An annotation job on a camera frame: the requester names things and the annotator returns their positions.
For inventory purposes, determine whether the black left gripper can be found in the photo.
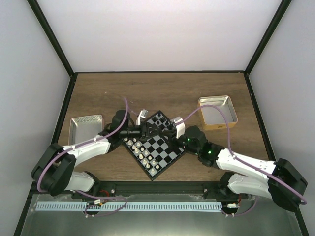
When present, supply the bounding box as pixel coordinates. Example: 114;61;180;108
121;122;162;141

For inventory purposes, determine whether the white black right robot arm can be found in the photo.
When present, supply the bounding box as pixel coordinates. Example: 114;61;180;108
169;125;308;211

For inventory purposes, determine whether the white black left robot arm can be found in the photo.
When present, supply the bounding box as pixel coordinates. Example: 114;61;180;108
31;110;152;199

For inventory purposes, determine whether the black white chess board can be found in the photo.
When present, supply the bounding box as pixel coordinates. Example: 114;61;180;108
122;110;187;181

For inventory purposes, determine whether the gold metal tin box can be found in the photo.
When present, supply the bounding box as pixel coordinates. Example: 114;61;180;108
198;95;238;130

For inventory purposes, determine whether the silver pink tin lid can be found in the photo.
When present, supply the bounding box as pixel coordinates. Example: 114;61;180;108
68;115;103;145

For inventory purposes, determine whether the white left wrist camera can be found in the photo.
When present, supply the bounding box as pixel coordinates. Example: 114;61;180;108
135;109;148;126

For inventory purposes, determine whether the black aluminium frame rail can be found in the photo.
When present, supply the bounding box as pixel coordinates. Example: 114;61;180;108
29;180;292;197

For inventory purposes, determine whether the light blue cable duct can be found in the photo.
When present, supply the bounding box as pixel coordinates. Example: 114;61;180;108
35;201;222;212

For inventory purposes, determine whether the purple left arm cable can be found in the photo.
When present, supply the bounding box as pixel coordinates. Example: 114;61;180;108
36;97;138;218

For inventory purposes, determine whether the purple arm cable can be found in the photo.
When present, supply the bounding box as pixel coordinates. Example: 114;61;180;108
182;105;308;217
36;97;138;218

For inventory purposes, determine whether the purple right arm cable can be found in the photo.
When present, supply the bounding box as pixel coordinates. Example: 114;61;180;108
182;105;308;217

